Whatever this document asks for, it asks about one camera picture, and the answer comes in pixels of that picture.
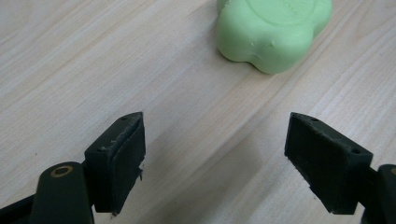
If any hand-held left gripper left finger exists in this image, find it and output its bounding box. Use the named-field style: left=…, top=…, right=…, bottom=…
left=83, top=111, right=147, bottom=217

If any green flower-shaped soap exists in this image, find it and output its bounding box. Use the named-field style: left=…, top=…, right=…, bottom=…
left=216, top=0, right=333, bottom=75

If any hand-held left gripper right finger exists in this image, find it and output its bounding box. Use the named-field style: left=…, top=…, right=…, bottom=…
left=284, top=112, right=374, bottom=216

